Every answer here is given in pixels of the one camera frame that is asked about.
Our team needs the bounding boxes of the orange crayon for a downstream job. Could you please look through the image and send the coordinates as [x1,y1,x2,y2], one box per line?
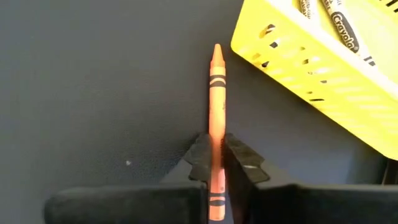
[207,43,227,222]

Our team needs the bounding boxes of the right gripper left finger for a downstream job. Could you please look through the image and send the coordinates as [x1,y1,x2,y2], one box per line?
[44,133,213,224]

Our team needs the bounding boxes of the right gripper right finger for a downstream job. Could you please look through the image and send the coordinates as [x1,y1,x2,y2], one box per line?
[223,133,398,224]

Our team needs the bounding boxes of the yellow plastic basket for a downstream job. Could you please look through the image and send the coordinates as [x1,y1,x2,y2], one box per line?
[230,0,398,161]

